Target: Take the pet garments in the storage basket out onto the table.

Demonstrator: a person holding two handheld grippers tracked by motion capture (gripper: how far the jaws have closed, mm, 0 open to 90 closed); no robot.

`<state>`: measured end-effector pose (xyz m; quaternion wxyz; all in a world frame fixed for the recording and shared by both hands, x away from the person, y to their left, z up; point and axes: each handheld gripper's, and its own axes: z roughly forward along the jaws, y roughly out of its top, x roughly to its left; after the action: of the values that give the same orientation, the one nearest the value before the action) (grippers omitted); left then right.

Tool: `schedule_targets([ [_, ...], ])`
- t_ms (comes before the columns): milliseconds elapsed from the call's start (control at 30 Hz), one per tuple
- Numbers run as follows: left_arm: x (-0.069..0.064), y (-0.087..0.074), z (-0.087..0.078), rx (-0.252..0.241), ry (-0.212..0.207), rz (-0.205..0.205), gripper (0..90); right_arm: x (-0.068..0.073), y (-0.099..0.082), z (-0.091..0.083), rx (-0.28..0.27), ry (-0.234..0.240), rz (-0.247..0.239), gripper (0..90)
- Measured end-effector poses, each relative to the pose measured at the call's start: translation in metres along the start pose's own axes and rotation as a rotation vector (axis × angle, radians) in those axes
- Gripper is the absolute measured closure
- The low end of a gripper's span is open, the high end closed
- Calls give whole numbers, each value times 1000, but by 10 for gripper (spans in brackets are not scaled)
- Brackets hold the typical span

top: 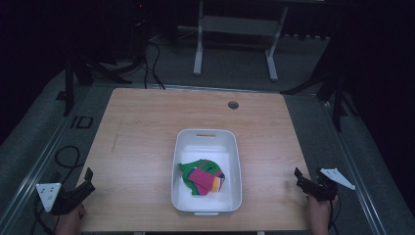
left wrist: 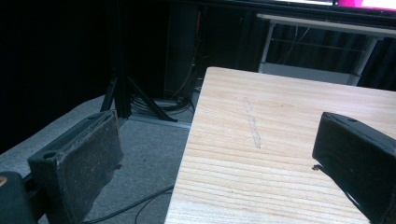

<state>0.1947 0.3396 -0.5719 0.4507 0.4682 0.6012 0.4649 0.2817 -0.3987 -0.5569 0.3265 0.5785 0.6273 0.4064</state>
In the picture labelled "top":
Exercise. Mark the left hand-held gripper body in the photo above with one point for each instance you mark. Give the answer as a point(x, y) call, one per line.
point(49, 195)

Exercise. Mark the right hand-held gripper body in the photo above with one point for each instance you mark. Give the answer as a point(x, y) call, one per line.
point(326, 187)

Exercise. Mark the white plastic bin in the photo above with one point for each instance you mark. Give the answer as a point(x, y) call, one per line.
point(228, 153)

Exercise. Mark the multicoloured striped sock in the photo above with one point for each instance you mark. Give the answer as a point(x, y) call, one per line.
point(204, 178)

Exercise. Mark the person's right hand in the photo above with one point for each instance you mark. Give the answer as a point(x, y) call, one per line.
point(319, 215)

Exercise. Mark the person's left hand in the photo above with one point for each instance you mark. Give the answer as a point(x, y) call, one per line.
point(69, 223)

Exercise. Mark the black tripod stand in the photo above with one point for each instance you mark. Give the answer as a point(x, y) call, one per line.
point(69, 84)
point(337, 94)

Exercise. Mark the round table grommet hole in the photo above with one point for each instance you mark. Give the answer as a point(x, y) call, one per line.
point(233, 105)

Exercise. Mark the white metal stand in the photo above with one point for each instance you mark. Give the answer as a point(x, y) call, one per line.
point(236, 25)

